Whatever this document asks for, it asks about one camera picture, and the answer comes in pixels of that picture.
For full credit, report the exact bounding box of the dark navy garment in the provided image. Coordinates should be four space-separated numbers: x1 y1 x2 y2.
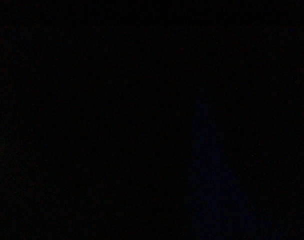
0 0 304 240

